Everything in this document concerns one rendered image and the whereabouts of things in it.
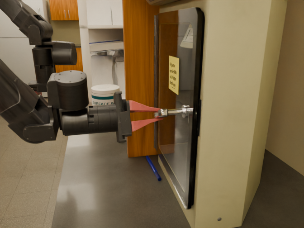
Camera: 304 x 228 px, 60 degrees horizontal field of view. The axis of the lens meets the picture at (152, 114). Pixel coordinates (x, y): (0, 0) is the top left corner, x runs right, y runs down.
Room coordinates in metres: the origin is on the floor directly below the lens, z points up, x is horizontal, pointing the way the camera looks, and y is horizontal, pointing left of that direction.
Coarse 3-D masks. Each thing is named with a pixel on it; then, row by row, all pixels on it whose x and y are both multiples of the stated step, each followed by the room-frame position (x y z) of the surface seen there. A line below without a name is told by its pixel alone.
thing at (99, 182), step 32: (64, 160) 0.77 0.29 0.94; (96, 160) 0.77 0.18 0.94; (128, 160) 0.77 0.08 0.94; (64, 192) 0.60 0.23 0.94; (96, 192) 0.60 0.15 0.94; (128, 192) 0.60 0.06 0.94; (160, 192) 0.60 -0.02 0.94; (256, 192) 0.60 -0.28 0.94; (288, 192) 0.60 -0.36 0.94; (64, 224) 0.48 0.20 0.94; (96, 224) 0.48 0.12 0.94; (128, 224) 0.48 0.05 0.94; (160, 224) 0.48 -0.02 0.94; (256, 224) 0.48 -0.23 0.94; (288, 224) 0.48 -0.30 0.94
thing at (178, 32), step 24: (168, 24) 0.62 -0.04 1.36; (192, 24) 0.47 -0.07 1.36; (168, 48) 0.62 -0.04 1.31; (192, 48) 0.47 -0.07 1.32; (168, 72) 0.62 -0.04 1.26; (192, 72) 0.46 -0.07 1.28; (168, 96) 0.61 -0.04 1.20; (192, 96) 0.46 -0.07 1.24; (168, 120) 0.61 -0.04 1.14; (192, 120) 0.45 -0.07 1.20; (168, 144) 0.60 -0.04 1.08; (192, 144) 0.45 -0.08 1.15; (168, 168) 0.60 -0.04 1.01; (192, 168) 0.45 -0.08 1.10
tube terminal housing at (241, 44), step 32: (192, 0) 0.52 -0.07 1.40; (224, 0) 0.45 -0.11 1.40; (256, 0) 0.46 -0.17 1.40; (224, 32) 0.45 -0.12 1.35; (256, 32) 0.47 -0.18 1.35; (224, 64) 0.45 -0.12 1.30; (256, 64) 0.47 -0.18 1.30; (224, 96) 0.46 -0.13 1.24; (256, 96) 0.47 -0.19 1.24; (224, 128) 0.46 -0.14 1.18; (256, 128) 0.49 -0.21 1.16; (160, 160) 0.73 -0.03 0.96; (224, 160) 0.46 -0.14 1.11; (256, 160) 0.54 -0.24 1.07; (224, 192) 0.46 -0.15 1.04; (192, 224) 0.46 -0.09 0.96; (224, 224) 0.46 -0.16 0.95
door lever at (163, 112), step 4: (184, 108) 0.49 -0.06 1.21; (156, 112) 0.52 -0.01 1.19; (160, 112) 0.48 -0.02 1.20; (164, 112) 0.48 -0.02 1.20; (168, 112) 0.48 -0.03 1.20; (172, 112) 0.48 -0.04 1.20; (176, 112) 0.49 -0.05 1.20; (180, 112) 0.49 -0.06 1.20; (184, 112) 0.49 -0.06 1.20; (152, 116) 0.55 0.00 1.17; (156, 116) 0.52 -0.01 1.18; (160, 116) 0.49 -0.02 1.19; (164, 116) 0.48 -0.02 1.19; (184, 116) 0.49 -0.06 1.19
